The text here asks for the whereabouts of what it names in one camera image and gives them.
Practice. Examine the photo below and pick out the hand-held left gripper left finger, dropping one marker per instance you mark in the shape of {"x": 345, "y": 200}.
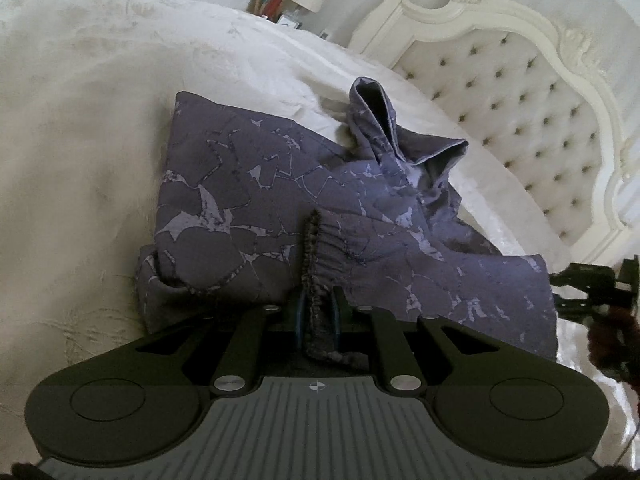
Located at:
{"x": 299, "y": 321}

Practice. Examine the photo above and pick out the white bed blanket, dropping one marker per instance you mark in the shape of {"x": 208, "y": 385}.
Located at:
{"x": 85, "y": 150}

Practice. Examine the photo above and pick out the purple marble-print hoodie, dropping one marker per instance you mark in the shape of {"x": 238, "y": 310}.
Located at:
{"x": 280, "y": 195}

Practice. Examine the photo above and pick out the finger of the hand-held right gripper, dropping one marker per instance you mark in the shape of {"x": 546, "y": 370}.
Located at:
{"x": 575, "y": 304}
{"x": 587, "y": 275}

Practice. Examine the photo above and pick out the white tufted headboard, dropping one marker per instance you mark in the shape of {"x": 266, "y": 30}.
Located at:
{"x": 530, "y": 90}

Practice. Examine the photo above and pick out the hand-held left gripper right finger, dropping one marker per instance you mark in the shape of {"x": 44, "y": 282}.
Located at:
{"x": 336, "y": 319}

